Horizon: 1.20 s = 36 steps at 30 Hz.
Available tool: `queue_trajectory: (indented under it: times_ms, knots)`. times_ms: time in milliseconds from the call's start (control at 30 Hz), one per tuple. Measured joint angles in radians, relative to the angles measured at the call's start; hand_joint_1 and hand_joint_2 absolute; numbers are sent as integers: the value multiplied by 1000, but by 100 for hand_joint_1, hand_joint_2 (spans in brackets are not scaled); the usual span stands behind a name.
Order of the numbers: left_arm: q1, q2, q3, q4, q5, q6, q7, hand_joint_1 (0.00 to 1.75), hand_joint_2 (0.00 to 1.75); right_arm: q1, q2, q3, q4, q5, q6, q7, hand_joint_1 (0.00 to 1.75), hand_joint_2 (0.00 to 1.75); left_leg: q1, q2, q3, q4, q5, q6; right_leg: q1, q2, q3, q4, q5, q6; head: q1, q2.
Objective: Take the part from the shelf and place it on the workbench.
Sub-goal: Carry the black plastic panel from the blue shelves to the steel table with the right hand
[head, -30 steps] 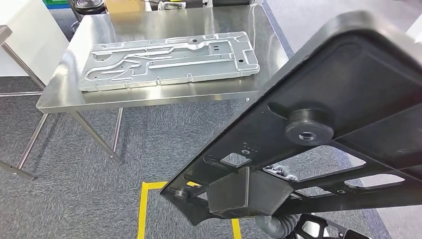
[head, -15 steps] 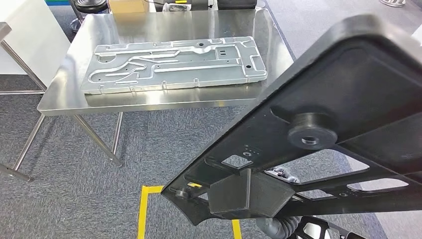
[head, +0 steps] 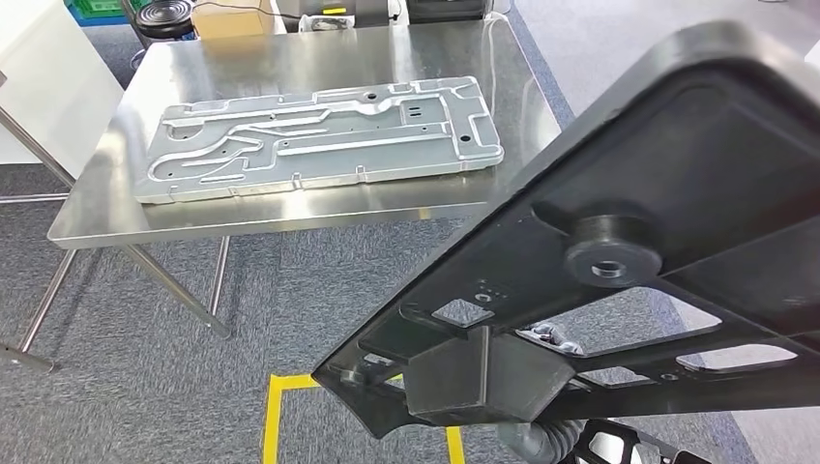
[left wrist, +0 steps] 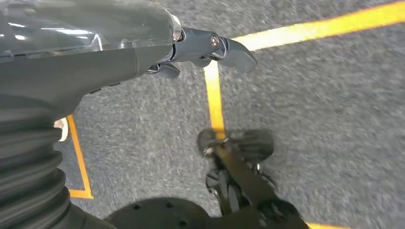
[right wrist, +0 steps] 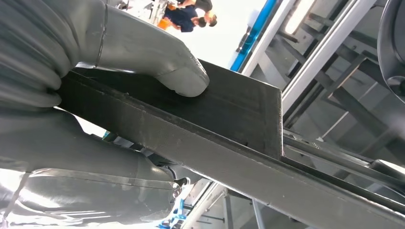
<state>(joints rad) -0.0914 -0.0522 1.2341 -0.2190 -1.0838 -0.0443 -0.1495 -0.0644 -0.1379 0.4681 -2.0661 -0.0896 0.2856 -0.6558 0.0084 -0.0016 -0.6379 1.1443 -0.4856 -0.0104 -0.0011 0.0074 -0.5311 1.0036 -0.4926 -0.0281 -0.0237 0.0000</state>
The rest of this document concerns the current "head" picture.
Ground stainless steel workbench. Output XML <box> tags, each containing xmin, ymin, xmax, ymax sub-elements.
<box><xmin>0</xmin><ymin>15</ymin><xmax>564</xmax><ymax>376</ymax></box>

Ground white board panel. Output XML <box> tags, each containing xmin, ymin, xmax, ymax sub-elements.
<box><xmin>0</xmin><ymin>0</ymin><xmax>124</xmax><ymax>164</ymax></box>

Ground cardboard box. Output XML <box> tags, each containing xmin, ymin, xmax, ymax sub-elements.
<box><xmin>190</xmin><ymin>0</ymin><xmax>277</xmax><ymax>40</ymax></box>

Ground green plastic crate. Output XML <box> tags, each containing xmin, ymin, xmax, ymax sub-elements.
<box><xmin>64</xmin><ymin>0</ymin><xmax>152</xmax><ymax>19</ymax></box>

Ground black round stool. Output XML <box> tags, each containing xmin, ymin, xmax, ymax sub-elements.
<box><xmin>134</xmin><ymin>0</ymin><xmax>196</xmax><ymax>40</ymax></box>

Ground aluminium machined plate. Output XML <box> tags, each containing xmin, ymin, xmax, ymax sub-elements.
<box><xmin>132</xmin><ymin>75</ymin><xmax>506</xmax><ymax>206</ymax></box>

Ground black plastic plate holder part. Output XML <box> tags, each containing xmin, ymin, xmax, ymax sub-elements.
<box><xmin>311</xmin><ymin>18</ymin><xmax>820</xmax><ymax>440</ymax></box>

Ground clear plastic bag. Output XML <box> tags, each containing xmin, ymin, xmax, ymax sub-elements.
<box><xmin>297</xmin><ymin>14</ymin><xmax>355</xmax><ymax>33</ymax></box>

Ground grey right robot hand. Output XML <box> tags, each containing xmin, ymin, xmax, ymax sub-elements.
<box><xmin>530</xmin><ymin>322</ymin><xmax>586</xmax><ymax>358</ymax></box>

